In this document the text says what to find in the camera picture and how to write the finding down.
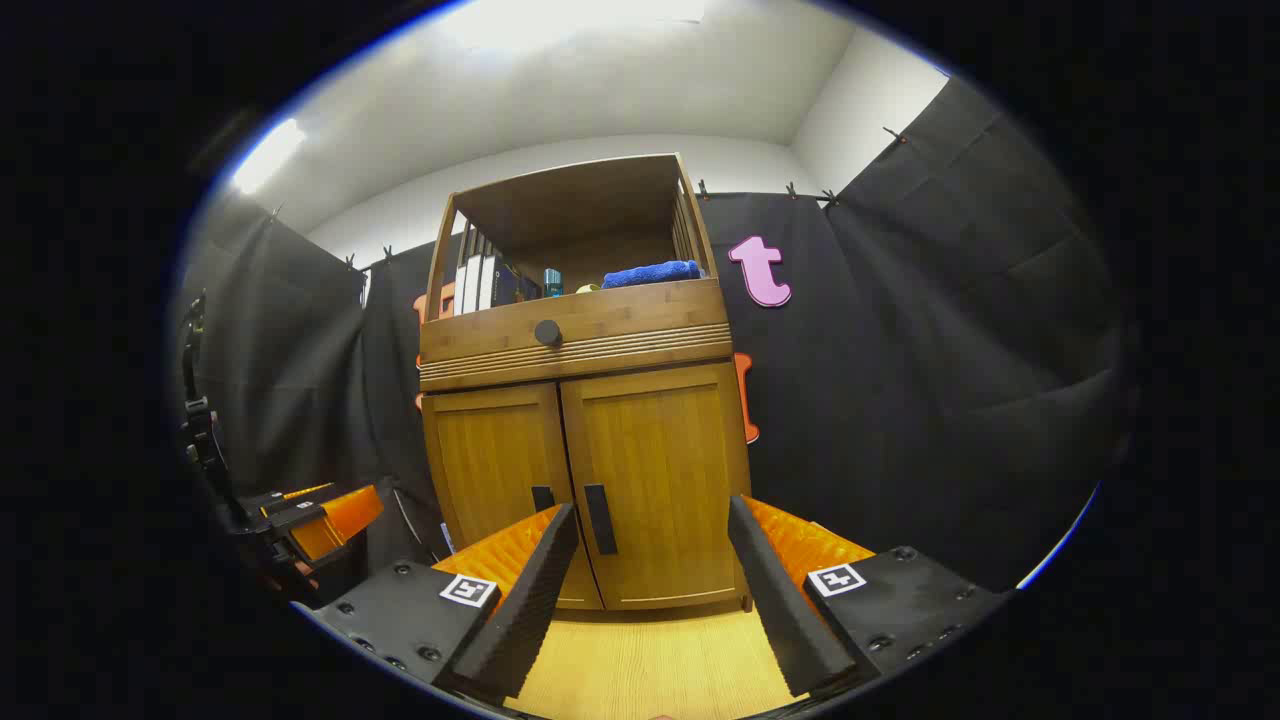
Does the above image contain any white cable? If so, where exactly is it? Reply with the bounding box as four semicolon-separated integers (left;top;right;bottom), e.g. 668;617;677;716
392;488;442;562

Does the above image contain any wide ceiling light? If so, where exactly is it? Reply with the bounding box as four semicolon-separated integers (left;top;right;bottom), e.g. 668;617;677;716
440;0;707;53

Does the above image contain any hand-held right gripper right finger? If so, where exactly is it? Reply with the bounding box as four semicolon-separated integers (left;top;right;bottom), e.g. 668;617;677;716
727;494;1011;698

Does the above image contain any wooden double-door shoe cabinet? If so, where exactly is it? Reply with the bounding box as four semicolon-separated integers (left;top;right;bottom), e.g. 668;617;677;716
415;152;754;614

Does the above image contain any long ceiling light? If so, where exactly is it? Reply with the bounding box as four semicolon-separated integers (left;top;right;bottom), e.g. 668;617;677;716
232;118;308;196

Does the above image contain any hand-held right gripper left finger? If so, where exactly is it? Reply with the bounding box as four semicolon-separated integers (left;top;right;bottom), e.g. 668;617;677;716
310;503;581;701

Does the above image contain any wooden cabinet door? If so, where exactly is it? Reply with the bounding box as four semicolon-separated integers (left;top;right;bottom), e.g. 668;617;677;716
421;382;605;612
560;362;754;612

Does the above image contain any folded blue towel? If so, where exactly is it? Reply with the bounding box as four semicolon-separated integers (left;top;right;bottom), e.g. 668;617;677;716
600;260;705;292

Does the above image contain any dark blue book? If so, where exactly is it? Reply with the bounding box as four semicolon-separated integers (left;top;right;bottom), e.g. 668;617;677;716
495;262;543;305

